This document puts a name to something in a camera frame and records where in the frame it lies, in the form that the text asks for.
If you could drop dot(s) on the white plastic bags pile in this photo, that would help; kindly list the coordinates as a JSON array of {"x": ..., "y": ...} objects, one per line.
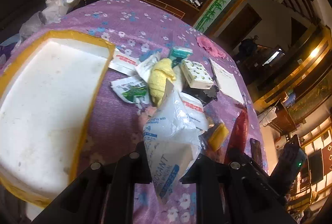
[{"x": 52, "y": 13}]

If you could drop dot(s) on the white red text packet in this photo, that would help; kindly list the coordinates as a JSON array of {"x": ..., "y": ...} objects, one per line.
[
  {"x": 195, "y": 111},
  {"x": 123, "y": 63}
]

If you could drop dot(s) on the white desiccant bag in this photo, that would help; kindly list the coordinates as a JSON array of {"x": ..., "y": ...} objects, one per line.
[{"x": 172, "y": 145}]

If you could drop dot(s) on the black phone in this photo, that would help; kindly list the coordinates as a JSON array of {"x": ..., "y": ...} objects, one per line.
[{"x": 256, "y": 152}]

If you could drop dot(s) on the red snack packet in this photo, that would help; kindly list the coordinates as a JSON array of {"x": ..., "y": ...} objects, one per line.
[{"x": 238, "y": 138}]

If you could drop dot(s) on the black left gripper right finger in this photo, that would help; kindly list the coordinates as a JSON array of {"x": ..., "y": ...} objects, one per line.
[{"x": 235, "y": 193}]

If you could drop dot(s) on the yellow snack packet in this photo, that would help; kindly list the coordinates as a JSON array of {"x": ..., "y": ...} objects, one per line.
[{"x": 218, "y": 136}]

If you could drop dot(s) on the pink cloth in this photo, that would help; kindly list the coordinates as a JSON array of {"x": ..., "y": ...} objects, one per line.
[{"x": 210, "y": 47}]

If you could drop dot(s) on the yellow towel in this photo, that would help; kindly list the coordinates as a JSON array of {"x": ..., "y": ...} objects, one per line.
[{"x": 160, "y": 73}]

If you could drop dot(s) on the blue cloth bundle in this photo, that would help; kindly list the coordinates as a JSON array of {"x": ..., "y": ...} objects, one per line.
[{"x": 146, "y": 55}]

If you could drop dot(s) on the teal tissue pack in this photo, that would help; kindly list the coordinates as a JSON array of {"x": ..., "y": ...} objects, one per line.
[{"x": 180, "y": 52}]

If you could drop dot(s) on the white green printed packet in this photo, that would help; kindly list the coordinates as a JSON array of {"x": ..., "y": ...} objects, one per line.
[{"x": 132, "y": 89}]

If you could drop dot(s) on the white foam box yellow tape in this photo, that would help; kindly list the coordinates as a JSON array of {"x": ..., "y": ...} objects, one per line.
[{"x": 47, "y": 96}]

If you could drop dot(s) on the lemon pattern tissue pack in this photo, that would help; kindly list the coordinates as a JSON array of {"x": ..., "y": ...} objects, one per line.
[{"x": 196, "y": 75}]

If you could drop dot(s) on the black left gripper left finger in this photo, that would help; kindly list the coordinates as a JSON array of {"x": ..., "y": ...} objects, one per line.
[{"x": 101, "y": 193}]

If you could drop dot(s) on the purple floral tablecloth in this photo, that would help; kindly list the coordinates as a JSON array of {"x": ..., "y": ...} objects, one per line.
[{"x": 135, "y": 27}]

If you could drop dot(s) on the white paper sheet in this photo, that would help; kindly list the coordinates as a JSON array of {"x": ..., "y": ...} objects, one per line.
[{"x": 226, "y": 82}]

